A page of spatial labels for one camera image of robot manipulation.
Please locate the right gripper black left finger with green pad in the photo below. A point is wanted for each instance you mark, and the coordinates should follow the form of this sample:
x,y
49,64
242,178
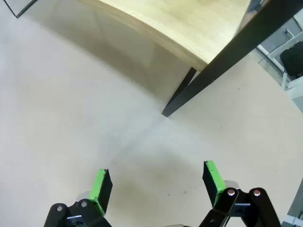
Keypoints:
x,y
95,189

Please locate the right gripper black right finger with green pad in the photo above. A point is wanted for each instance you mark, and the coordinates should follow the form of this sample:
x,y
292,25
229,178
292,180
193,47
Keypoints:
x,y
216,179

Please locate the white table with metal legs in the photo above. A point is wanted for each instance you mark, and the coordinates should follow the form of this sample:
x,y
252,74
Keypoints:
x,y
287,78

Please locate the black bag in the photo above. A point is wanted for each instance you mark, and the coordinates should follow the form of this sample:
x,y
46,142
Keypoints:
x,y
293,59

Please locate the black-edged grey panel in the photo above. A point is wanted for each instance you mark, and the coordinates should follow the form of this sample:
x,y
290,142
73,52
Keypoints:
x,y
20,7

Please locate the wooden shelf black metal frame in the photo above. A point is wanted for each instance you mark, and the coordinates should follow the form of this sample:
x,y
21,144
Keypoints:
x,y
180,28

